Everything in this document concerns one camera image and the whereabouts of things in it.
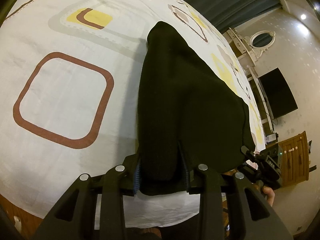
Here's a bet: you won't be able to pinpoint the oval white framed mirror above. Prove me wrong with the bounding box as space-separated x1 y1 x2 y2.
249 30 276 49

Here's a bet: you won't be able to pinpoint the person's right hand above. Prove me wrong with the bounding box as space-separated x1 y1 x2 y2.
253 184 275 206

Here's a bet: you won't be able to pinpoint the brown wooden cabinet door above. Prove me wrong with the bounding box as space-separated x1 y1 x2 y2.
278 131 310 187

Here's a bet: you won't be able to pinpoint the black wall television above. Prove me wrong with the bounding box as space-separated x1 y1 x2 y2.
258 68 298 119

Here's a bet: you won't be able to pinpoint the black pants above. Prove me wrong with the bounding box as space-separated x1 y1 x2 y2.
138 22 255 196

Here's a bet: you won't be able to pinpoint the white patterned bed sheet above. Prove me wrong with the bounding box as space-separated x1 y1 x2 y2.
1 0 265 217

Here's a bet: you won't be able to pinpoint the cream ornate dressing table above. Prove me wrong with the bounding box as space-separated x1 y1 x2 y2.
223 28 276 139

